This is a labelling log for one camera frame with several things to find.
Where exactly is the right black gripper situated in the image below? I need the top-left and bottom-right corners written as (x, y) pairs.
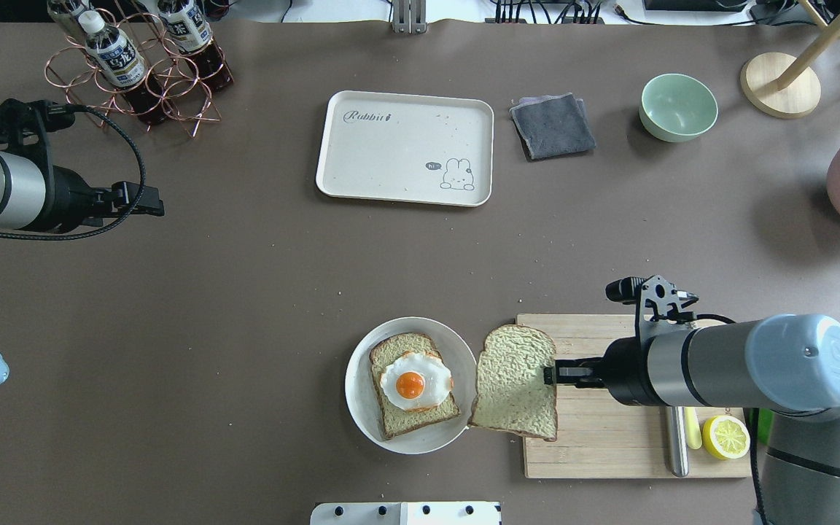
top-left (543, 338), bottom-right (653, 406)

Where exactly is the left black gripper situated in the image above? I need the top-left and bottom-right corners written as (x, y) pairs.
top-left (44, 166), bottom-right (166, 233)

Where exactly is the bread slice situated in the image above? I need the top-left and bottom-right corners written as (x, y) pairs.
top-left (370, 332), bottom-right (460, 440)
top-left (469, 324), bottom-right (558, 442)

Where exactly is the white round plate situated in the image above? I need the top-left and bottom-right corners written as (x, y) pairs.
top-left (344, 316), bottom-right (477, 455)

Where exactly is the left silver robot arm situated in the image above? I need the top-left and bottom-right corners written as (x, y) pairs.
top-left (0, 152), bottom-right (166, 240)

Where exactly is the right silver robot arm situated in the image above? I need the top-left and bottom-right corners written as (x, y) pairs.
top-left (539, 314), bottom-right (840, 524)

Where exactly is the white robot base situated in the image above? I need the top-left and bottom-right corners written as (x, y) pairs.
top-left (310, 501), bottom-right (503, 524)

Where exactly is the cream rabbit tray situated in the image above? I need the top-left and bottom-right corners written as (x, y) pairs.
top-left (314, 90), bottom-right (494, 207)

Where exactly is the tea bottle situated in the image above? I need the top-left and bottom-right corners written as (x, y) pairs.
top-left (46, 0), bottom-right (91, 44)
top-left (157, 1), bottom-right (233, 92)
top-left (77, 9), bottom-right (167, 125)

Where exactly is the yellow knife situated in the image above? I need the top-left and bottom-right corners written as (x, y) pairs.
top-left (682, 406), bottom-right (703, 451)

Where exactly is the fried egg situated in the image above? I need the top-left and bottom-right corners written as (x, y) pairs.
top-left (379, 351), bottom-right (454, 412)

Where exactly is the half lemon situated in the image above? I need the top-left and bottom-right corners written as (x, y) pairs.
top-left (702, 415), bottom-right (751, 461)

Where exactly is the green lime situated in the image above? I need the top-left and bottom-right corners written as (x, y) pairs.
top-left (749, 408), bottom-right (774, 445)

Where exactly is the grey folded cloth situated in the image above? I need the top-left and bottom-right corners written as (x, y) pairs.
top-left (509, 93), bottom-right (596, 161)

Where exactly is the mint green bowl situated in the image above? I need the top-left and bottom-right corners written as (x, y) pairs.
top-left (639, 73), bottom-right (719, 143)

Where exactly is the wooden stand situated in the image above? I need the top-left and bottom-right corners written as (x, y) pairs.
top-left (739, 1), bottom-right (840, 119)

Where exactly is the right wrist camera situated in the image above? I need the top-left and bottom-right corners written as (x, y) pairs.
top-left (604, 275), bottom-right (699, 348)

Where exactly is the steel handled brush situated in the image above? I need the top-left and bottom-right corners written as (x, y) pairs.
top-left (664, 406), bottom-right (690, 478)

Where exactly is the copper wire bottle rack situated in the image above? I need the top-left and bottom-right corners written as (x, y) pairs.
top-left (44, 1), bottom-right (221, 134)

